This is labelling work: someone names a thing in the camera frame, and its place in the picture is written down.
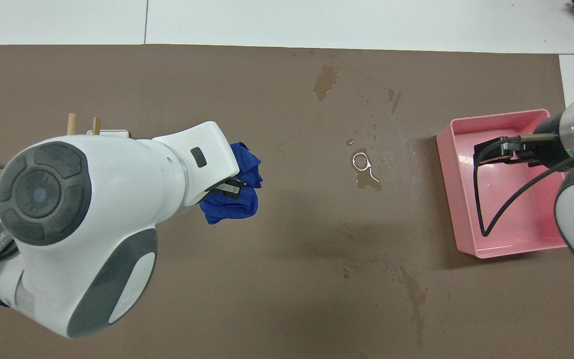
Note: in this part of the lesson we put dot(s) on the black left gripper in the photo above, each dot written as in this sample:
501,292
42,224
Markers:
208,196

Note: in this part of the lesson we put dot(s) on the shiny elongated water puddle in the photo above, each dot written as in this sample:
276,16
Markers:
366,179

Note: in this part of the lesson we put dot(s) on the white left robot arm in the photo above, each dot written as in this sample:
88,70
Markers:
92,224

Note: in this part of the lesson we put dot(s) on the pink plastic bin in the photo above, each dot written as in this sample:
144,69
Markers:
526,234

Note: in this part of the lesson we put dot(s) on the small water streak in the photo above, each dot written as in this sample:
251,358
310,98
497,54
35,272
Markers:
395,102

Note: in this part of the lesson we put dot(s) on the white towel rack base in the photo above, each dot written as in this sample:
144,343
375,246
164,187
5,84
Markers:
112,132

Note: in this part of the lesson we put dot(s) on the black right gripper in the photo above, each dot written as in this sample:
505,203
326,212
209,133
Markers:
546,142

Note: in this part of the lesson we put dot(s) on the blue towel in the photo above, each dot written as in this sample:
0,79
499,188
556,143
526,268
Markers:
237,209

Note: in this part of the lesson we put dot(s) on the large water puddle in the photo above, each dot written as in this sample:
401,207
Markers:
324,82

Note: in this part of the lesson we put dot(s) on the brown table mat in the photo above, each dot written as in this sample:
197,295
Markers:
317,299

